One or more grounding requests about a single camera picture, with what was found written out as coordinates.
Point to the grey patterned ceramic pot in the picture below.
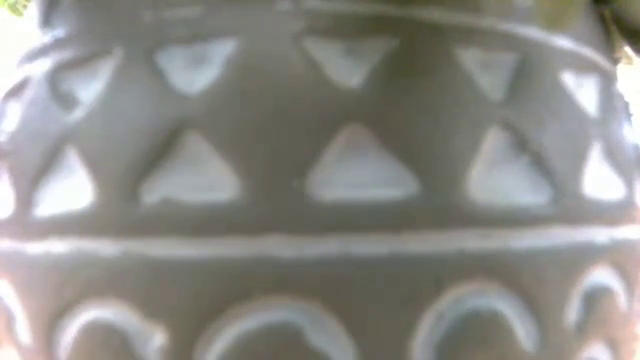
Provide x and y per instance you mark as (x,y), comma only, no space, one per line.
(320,180)

